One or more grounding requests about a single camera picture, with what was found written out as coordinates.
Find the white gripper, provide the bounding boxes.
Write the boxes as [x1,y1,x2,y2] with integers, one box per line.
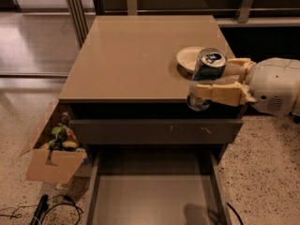
[195,58,300,116]

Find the blue silver redbull can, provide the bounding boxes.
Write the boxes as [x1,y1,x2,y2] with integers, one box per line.
[187,48,227,112]

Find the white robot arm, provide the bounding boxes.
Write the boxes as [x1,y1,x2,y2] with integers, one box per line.
[191,57,300,116]

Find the grey top drawer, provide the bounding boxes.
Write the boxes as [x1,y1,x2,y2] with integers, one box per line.
[71,119,243,145]

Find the grey drawer cabinet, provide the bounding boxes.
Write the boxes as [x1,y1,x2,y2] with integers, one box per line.
[59,16,243,158]

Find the open grey middle drawer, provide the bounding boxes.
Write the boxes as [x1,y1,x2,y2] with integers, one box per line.
[83,149,233,225]

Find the white paper bowl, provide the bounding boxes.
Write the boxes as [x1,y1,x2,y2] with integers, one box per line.
[176,47,203,73]

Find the colourful items in box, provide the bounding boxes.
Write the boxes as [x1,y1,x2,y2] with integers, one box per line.
[39,112,84,152]

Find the cardboard box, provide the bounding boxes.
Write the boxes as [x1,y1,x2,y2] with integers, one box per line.
[21,99,92,184]

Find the black device on floor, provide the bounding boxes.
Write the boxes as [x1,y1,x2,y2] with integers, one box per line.
[30,194,49,225]

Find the black cable right floor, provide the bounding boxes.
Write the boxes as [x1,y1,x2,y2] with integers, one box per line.
[226,201,245,225]

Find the metal railing frame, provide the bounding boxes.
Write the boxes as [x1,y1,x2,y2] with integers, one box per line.
[66,0,300,44]

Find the black cable on floor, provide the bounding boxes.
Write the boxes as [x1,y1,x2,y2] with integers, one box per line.
[0,194,84,225]

